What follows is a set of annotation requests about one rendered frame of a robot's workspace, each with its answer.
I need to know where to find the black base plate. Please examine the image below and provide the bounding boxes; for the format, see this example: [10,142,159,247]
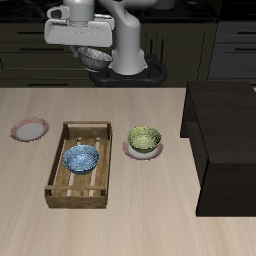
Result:
[88,54,168,89]

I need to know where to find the dark kitchen cupboards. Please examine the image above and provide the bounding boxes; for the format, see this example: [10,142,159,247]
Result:
[0,0,256,89]

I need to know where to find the wooden slat tray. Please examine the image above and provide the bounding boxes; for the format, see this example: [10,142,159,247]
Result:
[44,120,114,210]

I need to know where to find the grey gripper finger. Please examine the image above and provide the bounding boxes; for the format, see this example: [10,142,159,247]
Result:
[69,45,81,58]

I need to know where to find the black bowl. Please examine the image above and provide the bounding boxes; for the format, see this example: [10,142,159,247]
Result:
[77,46,114,73]

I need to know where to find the pink rimmed white plate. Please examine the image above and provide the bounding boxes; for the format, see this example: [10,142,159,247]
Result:
[9,116,51,143]
[121,137,165,162]

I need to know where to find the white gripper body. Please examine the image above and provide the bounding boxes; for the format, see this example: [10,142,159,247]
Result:
[43,13,116,48]

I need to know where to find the dark wooden cabinet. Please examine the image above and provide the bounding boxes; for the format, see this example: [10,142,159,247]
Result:
[179,80,256,218]

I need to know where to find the green bowl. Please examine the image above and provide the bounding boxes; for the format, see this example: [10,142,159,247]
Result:
[126,125,163,155]

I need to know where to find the blue bowl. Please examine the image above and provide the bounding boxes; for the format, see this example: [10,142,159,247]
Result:
[61,144,101,176]

